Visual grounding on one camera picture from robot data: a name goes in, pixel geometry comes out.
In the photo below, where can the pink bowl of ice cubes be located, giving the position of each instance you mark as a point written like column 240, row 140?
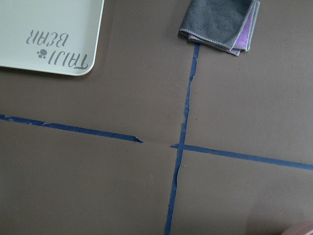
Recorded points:
column 303, row 228

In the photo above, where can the cream bear serving tray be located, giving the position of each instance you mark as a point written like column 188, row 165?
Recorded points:
column 54, row 36

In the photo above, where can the grey and purple folded cloth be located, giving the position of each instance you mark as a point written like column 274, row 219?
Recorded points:
column 224, row 24

